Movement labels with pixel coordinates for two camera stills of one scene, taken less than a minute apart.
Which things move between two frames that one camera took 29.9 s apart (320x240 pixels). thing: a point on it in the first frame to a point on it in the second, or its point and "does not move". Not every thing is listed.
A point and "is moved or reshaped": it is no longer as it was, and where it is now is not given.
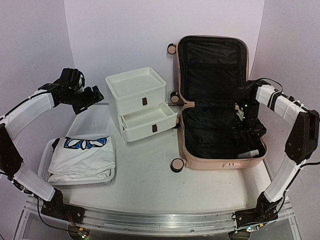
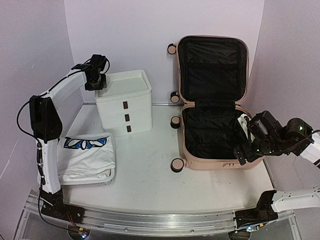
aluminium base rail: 135,222 does not move
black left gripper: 91,99 to 102,85
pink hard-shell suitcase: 208,68 does not move
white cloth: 81,159 does not move
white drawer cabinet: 139,98 is moved or reshaped
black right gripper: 259,128 to 250,157
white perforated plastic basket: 78,162 does not move
